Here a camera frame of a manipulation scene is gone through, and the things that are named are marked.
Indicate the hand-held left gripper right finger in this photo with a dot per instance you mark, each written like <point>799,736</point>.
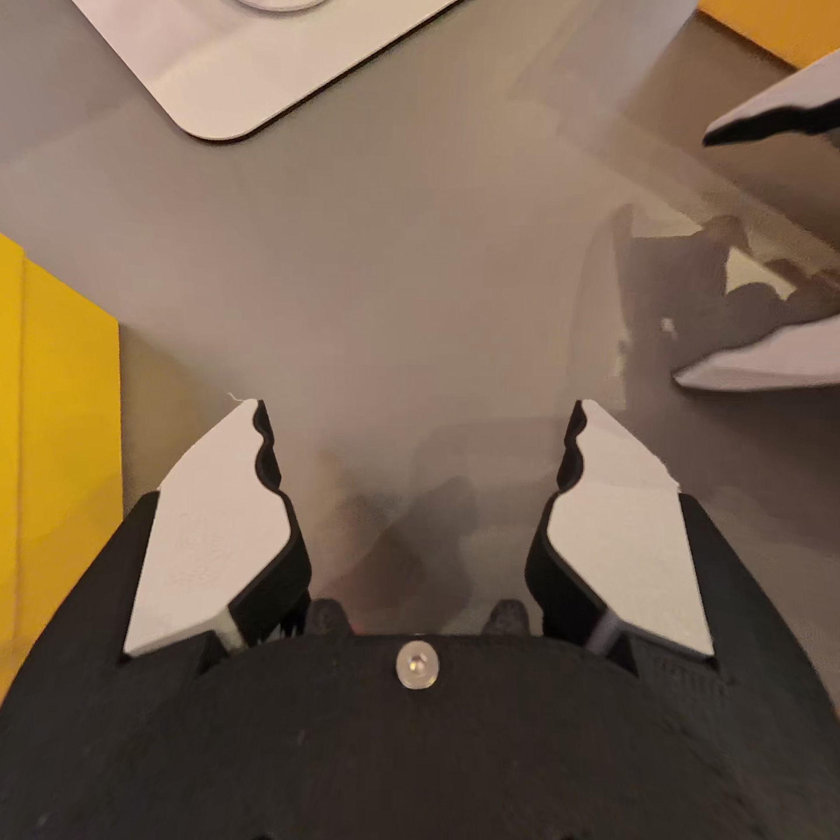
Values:
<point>630,551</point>

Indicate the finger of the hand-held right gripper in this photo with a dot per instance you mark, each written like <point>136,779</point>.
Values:
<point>781,364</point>
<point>800,98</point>

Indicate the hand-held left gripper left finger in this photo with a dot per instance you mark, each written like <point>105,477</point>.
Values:
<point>203,544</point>

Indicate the long yellow divider panel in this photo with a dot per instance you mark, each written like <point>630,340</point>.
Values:
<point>59,459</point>

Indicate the white rounded board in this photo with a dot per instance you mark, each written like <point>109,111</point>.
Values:
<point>262,72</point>

